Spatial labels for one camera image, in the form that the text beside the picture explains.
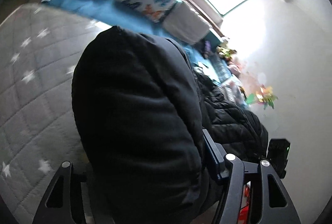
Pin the grey quilted star mattress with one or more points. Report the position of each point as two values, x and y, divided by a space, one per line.
40 47

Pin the black puffer down jacket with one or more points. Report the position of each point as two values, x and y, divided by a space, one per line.
141 111

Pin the pink plush toy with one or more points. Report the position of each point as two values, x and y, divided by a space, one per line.
235 68

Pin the colourful printed bag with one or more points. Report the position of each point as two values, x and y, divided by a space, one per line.
234 91

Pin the plain white pillow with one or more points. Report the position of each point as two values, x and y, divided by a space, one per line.
186 24

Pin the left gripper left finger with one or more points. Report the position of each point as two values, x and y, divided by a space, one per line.
62 201

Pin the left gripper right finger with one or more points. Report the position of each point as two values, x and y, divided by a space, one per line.
269 201

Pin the blue bed headboard cushion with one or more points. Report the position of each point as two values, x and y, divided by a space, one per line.
115 13

